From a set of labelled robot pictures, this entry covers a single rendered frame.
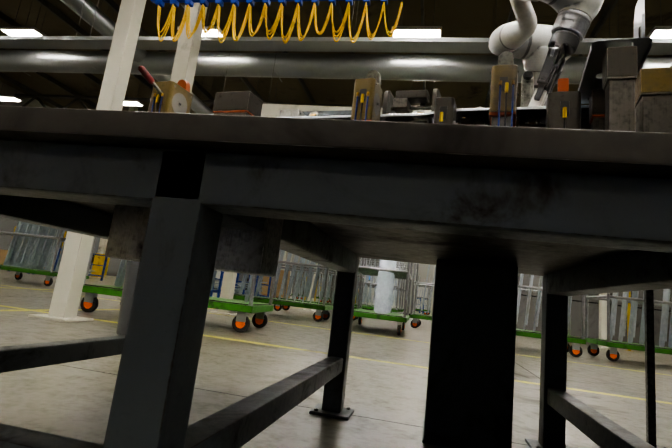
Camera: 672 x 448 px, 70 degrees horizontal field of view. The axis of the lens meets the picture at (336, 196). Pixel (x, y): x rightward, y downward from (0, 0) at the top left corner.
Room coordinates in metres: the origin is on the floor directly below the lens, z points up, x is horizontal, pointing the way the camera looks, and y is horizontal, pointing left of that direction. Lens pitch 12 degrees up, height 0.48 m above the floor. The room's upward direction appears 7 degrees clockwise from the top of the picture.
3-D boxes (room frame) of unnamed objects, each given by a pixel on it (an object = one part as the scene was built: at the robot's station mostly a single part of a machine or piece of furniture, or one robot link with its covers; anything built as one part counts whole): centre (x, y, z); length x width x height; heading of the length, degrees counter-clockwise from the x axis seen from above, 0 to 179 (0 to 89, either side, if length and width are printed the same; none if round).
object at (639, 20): (1.12, -0.74, 1.17); 0.12 x 0.01 x 0.34; 159
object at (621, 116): (0.82, -0.50, 0.84); 0.05 x 0.05 x 0.29; 69
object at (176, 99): (1.43, 0.56, 0.88); 0.14 x 0.09 x 0.36; 159
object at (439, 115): (1.13, -0.25, 0.84); 0.10 x 0.05 x 0.29; 159
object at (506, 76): (1.05, -0.36, 0.87); 0.12 x 0.07 x 0.35; 159
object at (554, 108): (1.01, -0.49, 0.84); 0.12 x 0.07 x 0.28; 159
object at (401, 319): (8.33, -0.96, 0.89); 1.90 x 1.00 x 1.77; 169
